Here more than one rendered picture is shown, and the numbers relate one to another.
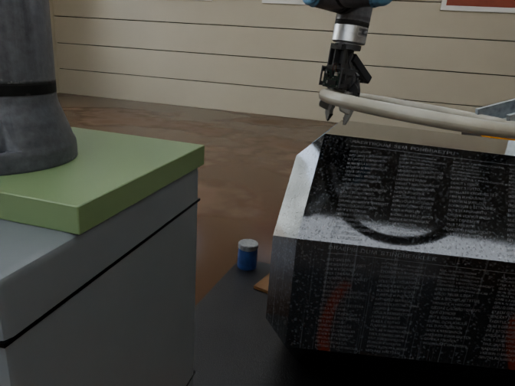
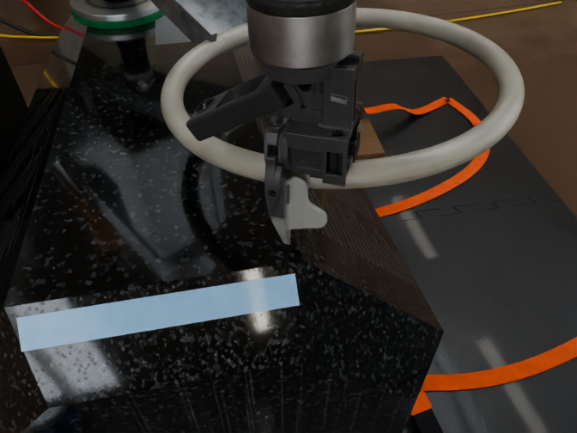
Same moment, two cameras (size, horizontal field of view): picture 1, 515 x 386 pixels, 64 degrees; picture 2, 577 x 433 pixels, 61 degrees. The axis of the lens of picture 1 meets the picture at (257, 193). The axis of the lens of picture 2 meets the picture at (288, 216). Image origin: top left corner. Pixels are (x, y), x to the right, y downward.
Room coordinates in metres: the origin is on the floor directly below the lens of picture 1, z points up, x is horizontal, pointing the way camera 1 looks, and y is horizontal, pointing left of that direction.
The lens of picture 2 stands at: (1.39, 0.13, 1.28)
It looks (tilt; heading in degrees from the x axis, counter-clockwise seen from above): 46 degrees down; 241
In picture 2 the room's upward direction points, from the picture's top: straight up
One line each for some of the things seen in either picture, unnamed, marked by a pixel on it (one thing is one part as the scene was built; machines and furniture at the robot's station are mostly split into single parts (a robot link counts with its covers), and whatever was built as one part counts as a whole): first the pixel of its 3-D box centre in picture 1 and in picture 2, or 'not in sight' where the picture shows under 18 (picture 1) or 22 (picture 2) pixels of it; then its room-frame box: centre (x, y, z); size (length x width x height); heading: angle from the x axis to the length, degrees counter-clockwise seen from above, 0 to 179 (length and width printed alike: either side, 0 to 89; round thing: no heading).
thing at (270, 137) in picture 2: (342, 67); (311, 113); (1.18, -0.21, 1.01); 0.09 x 0.08 x 0.12; 133
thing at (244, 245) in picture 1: (247, 254); not in sight; (1.86, 0.03, 0.08); 0.10 x 0.10 x 0.13
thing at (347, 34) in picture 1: (350, 36); (302, 26); (1.19, -0.22, 1.10); 0.10 x 0.09 x 0.05; 43
